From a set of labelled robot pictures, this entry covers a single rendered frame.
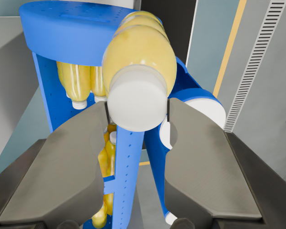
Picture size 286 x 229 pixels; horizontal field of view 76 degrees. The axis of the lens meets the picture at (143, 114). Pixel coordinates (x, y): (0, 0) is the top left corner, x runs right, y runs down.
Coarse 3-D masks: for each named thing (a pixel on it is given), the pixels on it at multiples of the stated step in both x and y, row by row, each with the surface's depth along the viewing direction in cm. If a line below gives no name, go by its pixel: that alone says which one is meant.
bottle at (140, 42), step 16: (128, 16) 22; (144, 16) 20; (128, 32) 14; (144, 32) 14; (160, 32) 16; (112, 48) 14; (128, 48) 13; (144, 48) 13; (160, 48) 14; (112, 64) 13; (128, 64) 13; (144, 64) 13; (160, 64) 13; (176, 64) 15; (112, 80) 13; (160, 80) 13
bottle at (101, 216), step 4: (104, 204) 77; (104, 208) 76; (100, 212) 75; (104, 212) 76; (96, 216) 75; (100, 216) 76; (104, 216) 78; (92, 220) 80; (96, 220) 77; (100, 220) 78; (104, 220) 80; (96, 224) 80; (100, 224) 80; (104, 224) 83; (96, 228) 82; (100, 228) 83
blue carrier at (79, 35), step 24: (48, 0) 42; (24, 24) 32; (48, 24) 28; (72, 24) 28; (96, 24) 28; (48, 48) 31; (72, 48) 30; (96, 48) 30; (48, 72) 48; (48, 96) 50; (48, 120) 52; (120, 144) 45; (120, 168) 51; (120, 192) 59; (120, 216) 70
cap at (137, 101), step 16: (128, 80) 11; (144, 80) 10; (112, 96) 11; (128, 96) 11; (144, 96) 11; (160, 96) 11; (112, 112) 12; (128, 112) 12; (144, 112) 12; (160, 112) 12; (128, 128) 12; (144, 128) 12
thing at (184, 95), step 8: (176, 56) 105; (184, 72) 110; (176, 80) 122; (184, 80) 112; (192, 80) 100; (176, 88) 118; (184, 88) 111; (192, 88) 71; (200, 88) 91; (168, 96) 72; (176, 96) 70; (184, 96) 68; (192, 96) 67; (200, 96) 67; (208, 96) 68
